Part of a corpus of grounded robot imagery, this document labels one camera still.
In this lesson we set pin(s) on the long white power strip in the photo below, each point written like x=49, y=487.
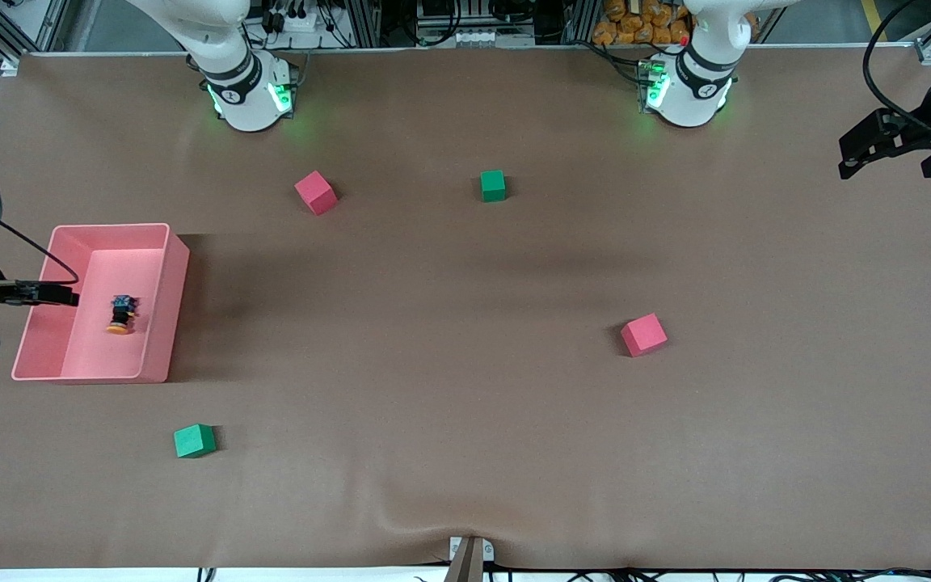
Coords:
x=473, y=38

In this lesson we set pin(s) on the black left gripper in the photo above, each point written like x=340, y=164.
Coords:
x=916, y=133

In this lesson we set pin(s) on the orange mushroom push button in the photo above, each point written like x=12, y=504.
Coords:
x=121, y=315

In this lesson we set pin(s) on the red foam cube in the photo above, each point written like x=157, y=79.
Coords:
x=643, y=335
x=316, y=192

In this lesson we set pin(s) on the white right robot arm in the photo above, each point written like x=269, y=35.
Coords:
x=243, y=105

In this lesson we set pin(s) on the metal table edge bracket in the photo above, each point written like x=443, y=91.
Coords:
x=454, y=550

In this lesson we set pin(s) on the aluminium frame post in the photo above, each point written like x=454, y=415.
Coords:
x=583, y=20
x=368, y=24

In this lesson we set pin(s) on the pink plastic bin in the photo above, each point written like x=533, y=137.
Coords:
x=94, y=356

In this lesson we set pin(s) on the brown table mat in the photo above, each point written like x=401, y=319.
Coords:
x=465, y=404

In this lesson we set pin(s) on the grey camera stand pole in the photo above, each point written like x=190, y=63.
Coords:
x=465, y=567

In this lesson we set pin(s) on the white power strip with plugs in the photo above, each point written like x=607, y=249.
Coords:
x=296, y=24

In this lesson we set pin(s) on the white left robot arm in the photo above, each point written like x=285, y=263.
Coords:
x=688, y=97

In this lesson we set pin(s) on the green foam cube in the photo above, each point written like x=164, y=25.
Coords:
x=493, y=185
x=193, y=441

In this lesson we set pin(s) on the orange snack bags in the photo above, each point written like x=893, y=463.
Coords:
x=635, y=24

